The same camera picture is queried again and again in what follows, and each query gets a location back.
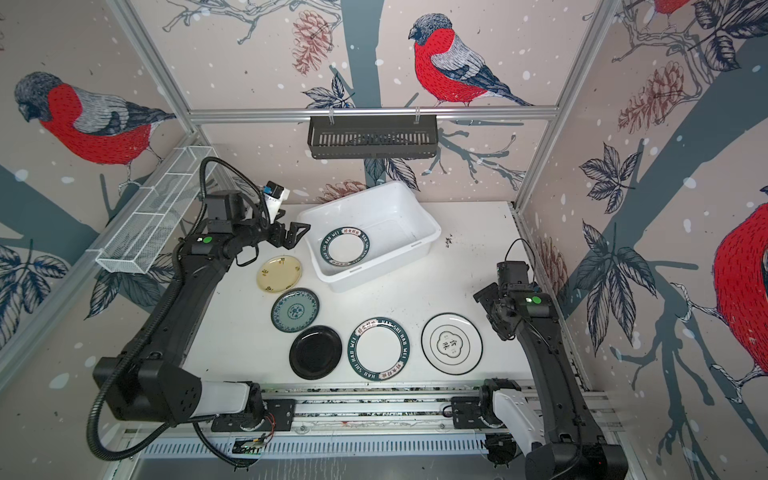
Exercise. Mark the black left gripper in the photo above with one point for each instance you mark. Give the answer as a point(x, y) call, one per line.
point(292, 238)

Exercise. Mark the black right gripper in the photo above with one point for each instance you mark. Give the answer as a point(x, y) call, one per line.
point(487, 295)

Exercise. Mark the green rimmed white plate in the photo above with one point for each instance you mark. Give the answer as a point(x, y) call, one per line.
point(345, 246)

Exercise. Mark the white plate thin green rim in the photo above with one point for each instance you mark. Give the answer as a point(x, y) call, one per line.
point(452, 344)

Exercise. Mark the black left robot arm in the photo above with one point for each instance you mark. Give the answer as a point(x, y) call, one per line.
point(147, 380)

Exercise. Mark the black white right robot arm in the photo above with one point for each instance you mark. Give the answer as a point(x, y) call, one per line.
point(564, 441)

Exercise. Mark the white plastic bin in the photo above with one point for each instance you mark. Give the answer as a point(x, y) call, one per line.
point(400, 229)

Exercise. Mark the yellow translucent plate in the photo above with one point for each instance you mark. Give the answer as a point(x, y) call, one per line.
point(279, 274)

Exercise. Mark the teal patterned small plate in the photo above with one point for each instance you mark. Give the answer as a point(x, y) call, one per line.
point(295, 310)

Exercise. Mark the large green rimmed plate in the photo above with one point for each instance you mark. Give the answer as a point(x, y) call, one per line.
point(378, 349)

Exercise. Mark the black round plate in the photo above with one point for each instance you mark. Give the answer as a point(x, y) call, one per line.
point(315, 352)

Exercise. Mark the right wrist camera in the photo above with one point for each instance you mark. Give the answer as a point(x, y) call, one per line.
point(513, 275)

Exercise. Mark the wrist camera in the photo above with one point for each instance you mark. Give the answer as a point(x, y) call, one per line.
point(513, 275)
point(274, 196)

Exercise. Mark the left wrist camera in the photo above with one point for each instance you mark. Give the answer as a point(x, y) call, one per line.
point(274, 196)

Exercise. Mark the black hanging wire basket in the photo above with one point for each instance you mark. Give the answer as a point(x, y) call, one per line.
point(373, 137)

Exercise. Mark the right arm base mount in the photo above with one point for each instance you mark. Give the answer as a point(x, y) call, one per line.
point(472, 413)

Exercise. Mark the white mesh wall shelf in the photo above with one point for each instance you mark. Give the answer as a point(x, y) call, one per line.
point(141, 238)

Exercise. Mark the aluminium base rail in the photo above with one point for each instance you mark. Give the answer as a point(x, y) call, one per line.
point(371, 408)

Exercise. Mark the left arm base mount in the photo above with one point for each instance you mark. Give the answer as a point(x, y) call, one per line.
point(275, 415)

